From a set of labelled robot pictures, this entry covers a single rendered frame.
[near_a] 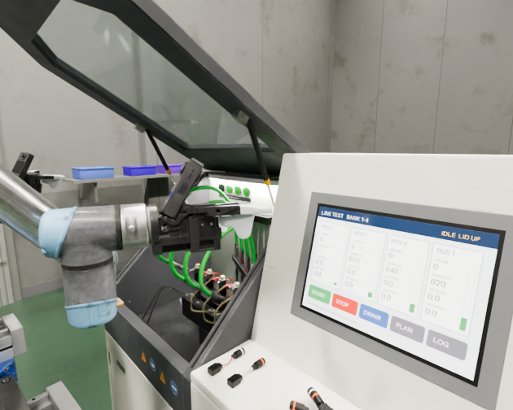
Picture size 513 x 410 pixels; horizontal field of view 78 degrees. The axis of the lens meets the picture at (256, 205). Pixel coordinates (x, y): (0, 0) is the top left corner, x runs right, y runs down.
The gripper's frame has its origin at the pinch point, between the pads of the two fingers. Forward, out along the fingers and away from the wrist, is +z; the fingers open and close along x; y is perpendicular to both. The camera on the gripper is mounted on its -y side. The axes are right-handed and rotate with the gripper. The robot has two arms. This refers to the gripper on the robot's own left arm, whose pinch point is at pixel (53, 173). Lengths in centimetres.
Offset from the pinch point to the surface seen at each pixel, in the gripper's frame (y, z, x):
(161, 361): 43, -36, 81
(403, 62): -219, 639, 202
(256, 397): 33, -48, 114
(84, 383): 149, 39, -17
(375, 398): 25, -45, 140
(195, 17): -183, 339, -118
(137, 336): 45, -27, 66
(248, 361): 33, -36, 108
